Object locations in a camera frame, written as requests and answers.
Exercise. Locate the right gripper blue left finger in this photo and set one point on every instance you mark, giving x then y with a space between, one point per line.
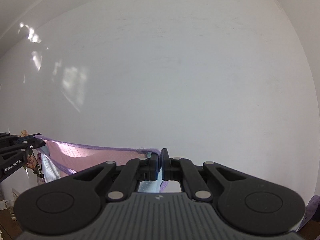
129 176

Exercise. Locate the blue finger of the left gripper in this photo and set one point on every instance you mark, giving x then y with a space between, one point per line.
8 139
14 157

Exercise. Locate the dried pink rose bouquet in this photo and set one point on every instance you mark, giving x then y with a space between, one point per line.
33 164

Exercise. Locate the crinkled pink vase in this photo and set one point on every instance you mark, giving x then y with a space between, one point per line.
40 181

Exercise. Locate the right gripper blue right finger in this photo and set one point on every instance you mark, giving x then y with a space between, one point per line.
187 174

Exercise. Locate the purple puffer jacket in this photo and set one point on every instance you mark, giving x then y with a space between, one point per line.
310 209

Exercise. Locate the pink blue purple garment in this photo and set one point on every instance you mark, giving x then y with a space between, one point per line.
60 159

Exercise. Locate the clear glass cup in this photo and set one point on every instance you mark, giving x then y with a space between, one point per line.
9 204

